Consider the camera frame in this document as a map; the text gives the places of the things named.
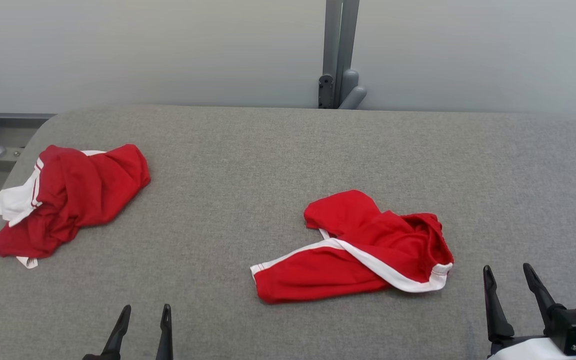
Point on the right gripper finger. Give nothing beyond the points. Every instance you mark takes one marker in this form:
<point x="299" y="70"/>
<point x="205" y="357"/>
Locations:
<point x="538" y="290"/>
<point x="497" y="320"/>

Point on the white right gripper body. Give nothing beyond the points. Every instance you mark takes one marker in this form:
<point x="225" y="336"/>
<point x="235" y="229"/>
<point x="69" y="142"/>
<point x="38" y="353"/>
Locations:
<point x="523" y="351"/>

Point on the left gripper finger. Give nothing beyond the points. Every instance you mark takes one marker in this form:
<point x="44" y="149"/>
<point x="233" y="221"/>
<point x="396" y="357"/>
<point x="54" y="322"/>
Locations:
<point x="118" y="335"/>
<point x="166" y="335"/>

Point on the red basketball jersey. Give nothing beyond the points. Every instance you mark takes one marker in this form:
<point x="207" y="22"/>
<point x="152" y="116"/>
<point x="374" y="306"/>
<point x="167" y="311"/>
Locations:
<point x="78" y="195"/>

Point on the red shorts white stripe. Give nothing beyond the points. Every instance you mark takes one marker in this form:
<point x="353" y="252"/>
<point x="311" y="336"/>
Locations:
<point x="368" y="240"/>

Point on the grey fabric sofa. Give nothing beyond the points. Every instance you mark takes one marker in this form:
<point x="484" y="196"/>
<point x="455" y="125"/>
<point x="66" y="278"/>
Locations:
<point x="268" y="165"/>

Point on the grey cylindrical tube fitting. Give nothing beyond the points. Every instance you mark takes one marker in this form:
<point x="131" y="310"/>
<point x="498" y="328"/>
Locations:
<point x="350" y="92"/>

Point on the dark grey post bracket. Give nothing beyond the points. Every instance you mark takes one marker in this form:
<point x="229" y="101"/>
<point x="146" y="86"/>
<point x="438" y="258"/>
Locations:
<point x="326" y="92"/>

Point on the grey metal post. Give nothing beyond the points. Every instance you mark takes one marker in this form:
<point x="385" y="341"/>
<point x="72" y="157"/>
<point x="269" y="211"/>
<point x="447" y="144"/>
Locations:
<point x="340" y="30"/>

